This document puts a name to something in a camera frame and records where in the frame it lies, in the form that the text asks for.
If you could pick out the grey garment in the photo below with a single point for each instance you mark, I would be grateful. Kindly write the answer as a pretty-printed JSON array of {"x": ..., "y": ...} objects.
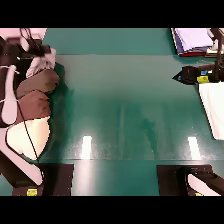
[{"x": 43, "y": 63}]

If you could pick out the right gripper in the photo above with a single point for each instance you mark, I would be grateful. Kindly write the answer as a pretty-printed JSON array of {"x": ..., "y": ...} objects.
[{"x": 190, "y": 74}]

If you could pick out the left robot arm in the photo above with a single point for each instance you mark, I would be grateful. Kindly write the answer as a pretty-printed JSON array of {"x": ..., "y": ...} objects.
[{"x": 10, "y": 100}]

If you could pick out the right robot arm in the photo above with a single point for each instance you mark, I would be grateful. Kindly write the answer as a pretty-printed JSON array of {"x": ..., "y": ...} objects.
[{"x": 213, "y": 110}]

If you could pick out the brown garment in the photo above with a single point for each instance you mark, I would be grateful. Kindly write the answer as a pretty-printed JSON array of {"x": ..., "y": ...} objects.
[
  {"x": 35, "y": 105},
  {"x": 38, "y": 82}
]

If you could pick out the cream garment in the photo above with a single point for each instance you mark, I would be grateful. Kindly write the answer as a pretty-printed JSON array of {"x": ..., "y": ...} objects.
[{"x": 28, "y": 136}]

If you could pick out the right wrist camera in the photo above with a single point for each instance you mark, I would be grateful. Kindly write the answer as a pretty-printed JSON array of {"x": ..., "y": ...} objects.
[{"x": 219, "y": 36}]

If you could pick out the red garment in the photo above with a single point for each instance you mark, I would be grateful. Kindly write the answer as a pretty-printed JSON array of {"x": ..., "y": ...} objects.
[{"x": 191, "y": 53}]

